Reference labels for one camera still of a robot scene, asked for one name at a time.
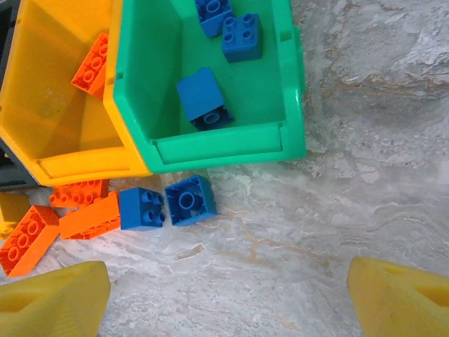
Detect blue lego brick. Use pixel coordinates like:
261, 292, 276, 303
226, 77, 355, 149
220, 13, 264, 64
163, 174, 218, 227
176, 66, 235, 133
118, 187, 166, 232
194, 0, 235, 39

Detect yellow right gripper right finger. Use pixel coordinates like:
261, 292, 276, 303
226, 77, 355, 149
346, 256, 449, 337

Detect orange lego brick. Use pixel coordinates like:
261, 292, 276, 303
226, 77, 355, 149
48, 178, 110, 209
71, 32, 110, 100
58, 191, 122, 241
0, 205, 60, 278

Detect yellow plastic bin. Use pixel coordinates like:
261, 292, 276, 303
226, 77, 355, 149
0, 0, 154, 187

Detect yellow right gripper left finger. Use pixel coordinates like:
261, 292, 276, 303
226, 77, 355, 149
0, 260, 112, 337

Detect green plastic bin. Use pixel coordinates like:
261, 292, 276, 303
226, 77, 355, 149
112, 0, 308, 175

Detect yellow lego brick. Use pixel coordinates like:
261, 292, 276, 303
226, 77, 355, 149
0, 192, 32, 240

